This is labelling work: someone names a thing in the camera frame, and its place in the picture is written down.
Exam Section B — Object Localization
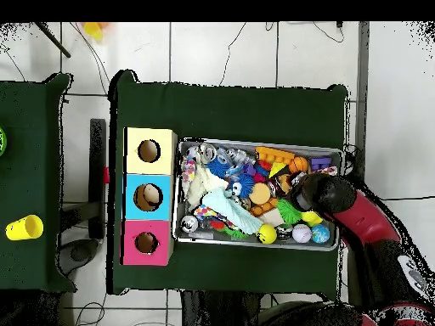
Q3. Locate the colourful polka-dot cloth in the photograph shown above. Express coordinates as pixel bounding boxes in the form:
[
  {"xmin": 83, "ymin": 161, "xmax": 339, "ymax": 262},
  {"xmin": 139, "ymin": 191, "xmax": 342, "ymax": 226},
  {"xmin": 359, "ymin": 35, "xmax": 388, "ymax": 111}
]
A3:
[
  {"xmin": 180, "ymin": 157, "xmax": 198, "ymax": 186},
  {"xmin": 193, "ymin": 204, "xmax": 235, "ymax": 228}
]

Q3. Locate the mint green cloth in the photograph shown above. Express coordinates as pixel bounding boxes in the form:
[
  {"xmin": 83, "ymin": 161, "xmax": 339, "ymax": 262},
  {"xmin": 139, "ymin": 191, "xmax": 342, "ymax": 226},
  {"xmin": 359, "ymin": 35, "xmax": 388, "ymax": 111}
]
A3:
[{"xmin": 201, "ymin": 188, "xmax": 264, "ymax": 235}]

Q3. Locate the shallow metal mesh bin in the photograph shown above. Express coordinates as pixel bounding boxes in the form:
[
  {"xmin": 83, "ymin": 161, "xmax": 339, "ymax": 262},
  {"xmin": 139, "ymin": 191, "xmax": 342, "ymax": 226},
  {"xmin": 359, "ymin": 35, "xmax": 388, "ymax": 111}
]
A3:
[{"xmin": 171, "ymin": 137, "xmax": 344, "ymax": 252}]

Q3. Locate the wooden box with three holes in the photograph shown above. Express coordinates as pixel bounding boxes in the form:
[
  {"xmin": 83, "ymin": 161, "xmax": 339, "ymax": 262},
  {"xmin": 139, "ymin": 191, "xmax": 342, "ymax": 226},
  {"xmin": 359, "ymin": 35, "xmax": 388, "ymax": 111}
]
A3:
[{"xmin": 121, "ymin": 126, "xmax": 178, "ymax": 267}]

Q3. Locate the cream white cloth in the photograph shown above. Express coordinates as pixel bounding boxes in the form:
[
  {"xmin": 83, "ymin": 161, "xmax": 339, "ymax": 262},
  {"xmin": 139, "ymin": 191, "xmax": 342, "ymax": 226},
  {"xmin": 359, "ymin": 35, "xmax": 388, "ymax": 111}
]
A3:
[{"xmin": 187, "ymin": 166, "xmax": 229, "ymax": 208}]

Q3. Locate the orange plastic building block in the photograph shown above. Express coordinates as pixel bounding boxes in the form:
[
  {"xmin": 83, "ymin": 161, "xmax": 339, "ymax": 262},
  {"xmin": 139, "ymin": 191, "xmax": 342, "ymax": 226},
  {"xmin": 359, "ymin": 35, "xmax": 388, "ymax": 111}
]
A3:
[{"xmin": 255, "ymin": 146, "xmax": 296, "ymax": 166}]

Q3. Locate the dark green table cloth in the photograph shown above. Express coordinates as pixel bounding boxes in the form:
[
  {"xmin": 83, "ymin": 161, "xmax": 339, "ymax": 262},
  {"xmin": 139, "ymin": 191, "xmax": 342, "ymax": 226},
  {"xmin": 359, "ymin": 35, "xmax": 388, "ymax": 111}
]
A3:
[
  {"xmin": 107, "ymin": 69, "xmax": 348, "ymax": 301},
  {"xmin": 0, "ymin": 72, "xmax": 76, "ymax": 293}
]

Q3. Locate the yellow smiley ball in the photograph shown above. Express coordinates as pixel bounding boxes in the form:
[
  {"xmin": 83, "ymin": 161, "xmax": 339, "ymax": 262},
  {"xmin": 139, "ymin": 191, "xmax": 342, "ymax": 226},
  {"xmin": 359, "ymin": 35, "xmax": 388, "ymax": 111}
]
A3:
[{"xmin": 257, "ymin": 223, "xmax": 278, "ymax": 245}]

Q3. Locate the green tentacle puffer ball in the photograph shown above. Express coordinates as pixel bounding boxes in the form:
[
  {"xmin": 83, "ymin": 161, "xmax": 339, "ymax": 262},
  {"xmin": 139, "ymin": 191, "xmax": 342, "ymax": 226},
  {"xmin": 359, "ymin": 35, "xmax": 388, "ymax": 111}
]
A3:
[{"xmin": 275, "ymin": 198, "xmax": 303, "ymax": 225}]

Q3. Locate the orange basketball toy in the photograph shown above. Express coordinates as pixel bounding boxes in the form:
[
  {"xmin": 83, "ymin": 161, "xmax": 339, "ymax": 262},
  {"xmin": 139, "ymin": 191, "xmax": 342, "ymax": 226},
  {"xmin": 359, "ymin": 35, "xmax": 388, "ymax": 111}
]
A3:
[{"xmin": 288, "ymin": 155, "xmax": 309, "ymax": 174}]

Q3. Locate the white baseball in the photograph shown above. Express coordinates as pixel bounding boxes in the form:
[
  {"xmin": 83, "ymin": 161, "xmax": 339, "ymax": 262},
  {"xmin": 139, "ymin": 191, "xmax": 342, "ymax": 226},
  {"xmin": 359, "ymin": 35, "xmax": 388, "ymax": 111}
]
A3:
[{"xmin": 291, "ymin": 223, "xmax": 313, "ymax": 245}]

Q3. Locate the blue globe ball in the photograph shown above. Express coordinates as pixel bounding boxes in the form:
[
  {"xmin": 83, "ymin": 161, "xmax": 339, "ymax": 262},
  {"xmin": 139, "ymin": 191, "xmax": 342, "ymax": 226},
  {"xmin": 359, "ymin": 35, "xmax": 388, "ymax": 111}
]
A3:
[{"xmin": 311, "ymin": 224, "xmax": 331, "ymax": 245}]

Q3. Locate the black flat panel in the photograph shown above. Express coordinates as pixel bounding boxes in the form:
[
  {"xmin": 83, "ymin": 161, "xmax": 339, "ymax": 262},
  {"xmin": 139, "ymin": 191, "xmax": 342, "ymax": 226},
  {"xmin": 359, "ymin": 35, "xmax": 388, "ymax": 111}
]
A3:
[{"xmin": 88, "ymin": 118, "xmax": 107, "ymax": 240}]

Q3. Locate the yellow plastic cup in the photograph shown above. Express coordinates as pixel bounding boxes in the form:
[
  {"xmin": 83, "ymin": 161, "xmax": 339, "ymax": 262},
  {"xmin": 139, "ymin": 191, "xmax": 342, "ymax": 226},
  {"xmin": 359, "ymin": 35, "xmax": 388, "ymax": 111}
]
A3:
[
  {"xmin": 82, "ymin": 22, "xmax": 104, "ymax": 42},
  {"xmin": 4, "ymin": 214, "xmax": 44, "ymax": 241}
]

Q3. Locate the black rod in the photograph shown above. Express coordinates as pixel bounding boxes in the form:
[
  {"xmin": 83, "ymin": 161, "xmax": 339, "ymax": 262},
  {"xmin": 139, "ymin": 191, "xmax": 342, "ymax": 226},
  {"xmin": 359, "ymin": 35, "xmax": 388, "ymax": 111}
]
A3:
[{"xmin": 35, "ymin": 22, "xmax": 72, "ymax": 59}]

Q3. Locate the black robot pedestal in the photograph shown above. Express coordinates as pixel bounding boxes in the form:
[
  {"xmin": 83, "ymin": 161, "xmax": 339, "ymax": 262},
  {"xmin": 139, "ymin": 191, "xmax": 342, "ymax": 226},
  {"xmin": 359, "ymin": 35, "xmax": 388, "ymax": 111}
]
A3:
[{"xmin": 179, "ymin": 289, "xmax": 263, "ymax": 326}]

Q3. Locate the black cable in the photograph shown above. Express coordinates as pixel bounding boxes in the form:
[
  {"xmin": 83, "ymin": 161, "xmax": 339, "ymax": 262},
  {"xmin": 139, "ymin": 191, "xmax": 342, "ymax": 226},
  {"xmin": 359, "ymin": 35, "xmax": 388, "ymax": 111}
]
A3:
[{"xmin": 380, "ymin": 194, "xmax": 435, "ymax": 202}]

